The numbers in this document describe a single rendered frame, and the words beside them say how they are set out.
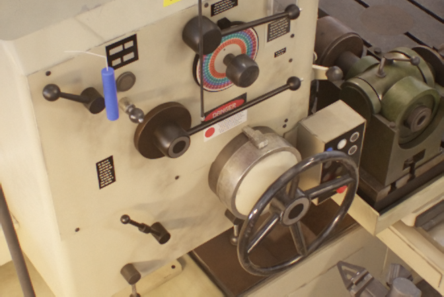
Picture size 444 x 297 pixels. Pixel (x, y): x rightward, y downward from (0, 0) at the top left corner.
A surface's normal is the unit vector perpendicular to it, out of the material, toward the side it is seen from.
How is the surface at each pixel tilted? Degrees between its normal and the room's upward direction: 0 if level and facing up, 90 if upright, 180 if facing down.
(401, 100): 35
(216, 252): 0
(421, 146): 90
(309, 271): 90
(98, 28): 45
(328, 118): 0
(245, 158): 25
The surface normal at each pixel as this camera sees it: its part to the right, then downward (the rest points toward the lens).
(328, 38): -0.33, -0.49
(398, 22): 0.00, -0.72
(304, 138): -0.80, 0.41
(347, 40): 0.59, 0.56
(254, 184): 0.23, 0.38
